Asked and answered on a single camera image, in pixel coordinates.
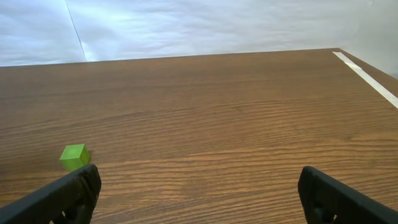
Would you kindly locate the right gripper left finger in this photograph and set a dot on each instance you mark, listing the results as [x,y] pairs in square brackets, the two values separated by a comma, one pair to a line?
[56,199]

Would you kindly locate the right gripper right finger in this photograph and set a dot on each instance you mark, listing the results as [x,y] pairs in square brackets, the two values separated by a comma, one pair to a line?
[342,202]

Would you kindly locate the green cube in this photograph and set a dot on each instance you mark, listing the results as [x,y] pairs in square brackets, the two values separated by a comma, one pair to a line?
[74,157]

